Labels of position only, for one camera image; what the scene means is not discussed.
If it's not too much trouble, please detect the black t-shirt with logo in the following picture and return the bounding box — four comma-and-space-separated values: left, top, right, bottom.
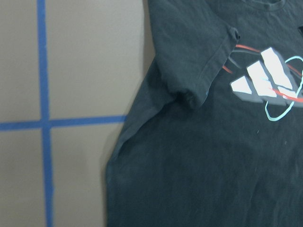
106, 0, 303, 227

